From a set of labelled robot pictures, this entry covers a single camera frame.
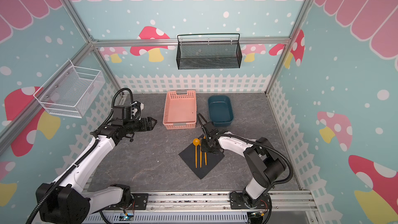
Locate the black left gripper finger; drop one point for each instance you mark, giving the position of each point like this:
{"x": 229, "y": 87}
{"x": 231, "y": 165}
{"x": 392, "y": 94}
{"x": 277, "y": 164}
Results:
{"x": 150, "y": 119}
{"x": 151, "y": 124}

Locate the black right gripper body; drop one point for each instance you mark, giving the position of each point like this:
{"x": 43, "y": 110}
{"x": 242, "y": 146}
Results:
{"x": 210, "y": 144}

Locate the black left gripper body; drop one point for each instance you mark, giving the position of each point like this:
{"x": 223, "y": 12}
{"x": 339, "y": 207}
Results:
{"x": 136, "y": 125}

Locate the orange plastic spoon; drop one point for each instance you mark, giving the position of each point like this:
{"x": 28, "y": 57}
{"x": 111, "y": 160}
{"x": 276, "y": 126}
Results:
{"x": 196, "y": 143}

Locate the orange plastic fork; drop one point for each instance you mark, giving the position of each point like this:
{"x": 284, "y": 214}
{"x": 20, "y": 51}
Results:
{"x": 201, "y": 156}

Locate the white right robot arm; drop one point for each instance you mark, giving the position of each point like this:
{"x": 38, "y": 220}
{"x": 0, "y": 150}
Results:
{"x": 268, "y": 166}

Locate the black paper napkin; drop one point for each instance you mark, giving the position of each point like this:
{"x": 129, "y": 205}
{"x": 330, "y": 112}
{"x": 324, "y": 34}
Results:
{"x": 187, "y": 155}

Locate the pink perforated plastic basket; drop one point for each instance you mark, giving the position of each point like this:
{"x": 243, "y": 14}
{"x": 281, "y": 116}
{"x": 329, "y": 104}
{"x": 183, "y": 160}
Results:
{"x": 180, "y": 111}

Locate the teal plastic tub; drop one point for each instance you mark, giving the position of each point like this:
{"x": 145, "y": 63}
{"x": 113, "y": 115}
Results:
{"x": 220, "y": 110}

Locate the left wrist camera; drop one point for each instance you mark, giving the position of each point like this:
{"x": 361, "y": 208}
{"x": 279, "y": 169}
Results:
{"x": 131, "y": 112}

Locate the black wire wall basket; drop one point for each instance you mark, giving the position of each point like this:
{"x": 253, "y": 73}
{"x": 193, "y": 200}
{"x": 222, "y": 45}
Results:
{"x": 209, "y": 51}

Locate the white wire wall basket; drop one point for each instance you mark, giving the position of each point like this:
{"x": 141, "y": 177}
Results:
{"x": 70, "y": 91}

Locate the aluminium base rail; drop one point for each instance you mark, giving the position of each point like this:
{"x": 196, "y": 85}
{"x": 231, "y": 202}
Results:
{"x": 212, "y": 207}

